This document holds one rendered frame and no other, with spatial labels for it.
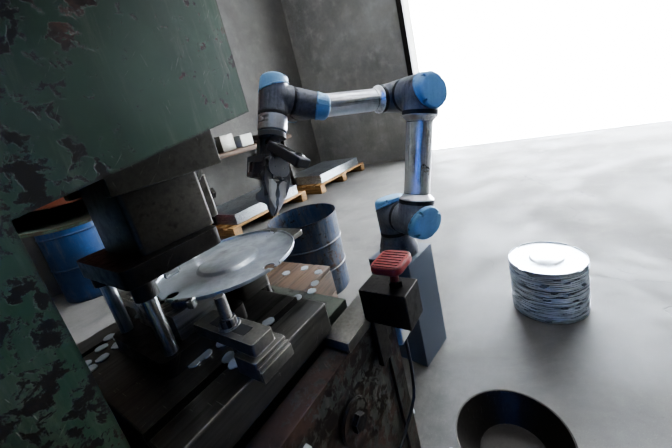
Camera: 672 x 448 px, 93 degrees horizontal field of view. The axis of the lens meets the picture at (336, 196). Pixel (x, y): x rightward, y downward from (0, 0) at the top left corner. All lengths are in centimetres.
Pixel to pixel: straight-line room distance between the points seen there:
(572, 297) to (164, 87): 154
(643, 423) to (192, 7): 147
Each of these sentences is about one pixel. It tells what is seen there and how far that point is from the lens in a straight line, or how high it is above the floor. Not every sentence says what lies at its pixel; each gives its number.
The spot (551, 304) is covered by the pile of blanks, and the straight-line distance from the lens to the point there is 162.
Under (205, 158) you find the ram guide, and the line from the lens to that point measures 59.
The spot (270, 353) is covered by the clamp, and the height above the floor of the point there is 73.
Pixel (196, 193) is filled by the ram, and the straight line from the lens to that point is 60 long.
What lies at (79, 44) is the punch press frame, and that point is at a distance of 45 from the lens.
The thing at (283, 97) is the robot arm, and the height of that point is 109.
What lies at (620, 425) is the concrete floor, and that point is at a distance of 139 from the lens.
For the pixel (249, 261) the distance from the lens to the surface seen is 68.
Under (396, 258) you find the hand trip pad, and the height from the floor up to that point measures 76.
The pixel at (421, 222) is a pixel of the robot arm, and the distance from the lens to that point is 106.
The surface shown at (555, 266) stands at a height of 23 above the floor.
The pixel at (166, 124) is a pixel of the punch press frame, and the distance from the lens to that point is 46.
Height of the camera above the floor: 103
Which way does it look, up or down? 15 degrees down
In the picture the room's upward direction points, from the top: 14 degrees counter-clockwise
